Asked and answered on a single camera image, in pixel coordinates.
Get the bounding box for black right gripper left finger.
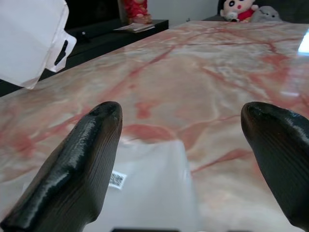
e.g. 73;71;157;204
0;101;124;232

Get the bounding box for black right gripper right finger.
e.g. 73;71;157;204
240;101;309;229

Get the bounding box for white translucent plastic package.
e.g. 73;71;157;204
21;139;201;232

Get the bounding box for black low television bench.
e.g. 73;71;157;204
0;19;169;97

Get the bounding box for grey plush toy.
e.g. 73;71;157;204
252;6;282;23

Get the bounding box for boy plush toy red shirt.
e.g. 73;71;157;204
218;0;259;24

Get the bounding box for stack of magazines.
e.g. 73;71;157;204
113;23;155;33

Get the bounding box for black television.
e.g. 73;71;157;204
64;0;127;31

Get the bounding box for red figurine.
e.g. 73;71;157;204
123;0;153;25

